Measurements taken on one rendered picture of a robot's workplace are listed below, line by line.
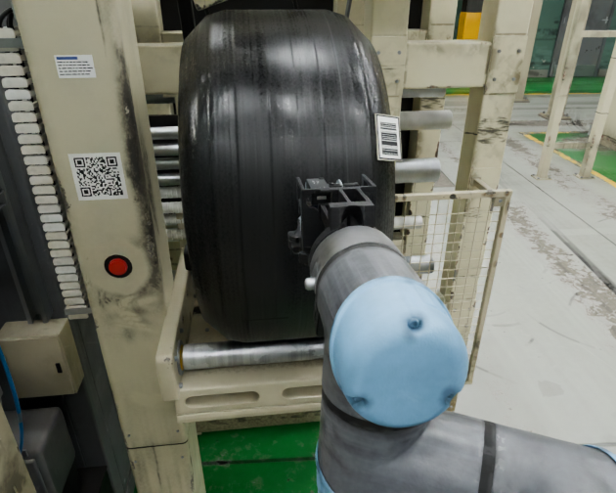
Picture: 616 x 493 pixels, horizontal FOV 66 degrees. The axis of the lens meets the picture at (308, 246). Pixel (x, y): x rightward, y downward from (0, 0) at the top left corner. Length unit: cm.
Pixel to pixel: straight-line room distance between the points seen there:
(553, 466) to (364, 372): 14
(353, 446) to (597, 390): 213
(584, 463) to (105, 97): 70
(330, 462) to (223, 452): 157
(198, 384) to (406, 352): 66
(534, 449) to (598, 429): 190
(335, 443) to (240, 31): 54
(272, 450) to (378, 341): 165
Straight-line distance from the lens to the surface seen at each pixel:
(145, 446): 115
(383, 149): 63
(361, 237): 36
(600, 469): 36
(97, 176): 81
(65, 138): 81
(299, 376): 89
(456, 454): 34
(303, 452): 189
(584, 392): 238
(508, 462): 34
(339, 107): 63
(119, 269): 87
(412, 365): 27
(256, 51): 67
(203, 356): 87
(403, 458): 34
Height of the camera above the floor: 147
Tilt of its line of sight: 28 degrees down
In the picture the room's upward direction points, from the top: straight up
